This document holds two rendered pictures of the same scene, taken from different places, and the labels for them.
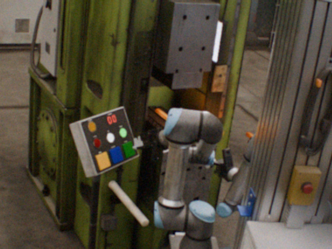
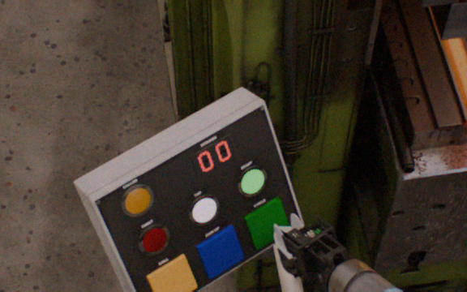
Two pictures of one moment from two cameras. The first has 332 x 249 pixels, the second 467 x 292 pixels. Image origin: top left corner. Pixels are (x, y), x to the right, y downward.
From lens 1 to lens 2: 1.78 m
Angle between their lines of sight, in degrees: 40
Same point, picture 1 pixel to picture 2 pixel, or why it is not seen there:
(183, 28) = not seen: outside the picture
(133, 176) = (332, 163)
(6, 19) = not seen: outside the picture
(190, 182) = not seen: outside the picture
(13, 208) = (87, 67)
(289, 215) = not seen: outside the picture
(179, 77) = not seen: outside the picture
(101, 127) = (175, 191)
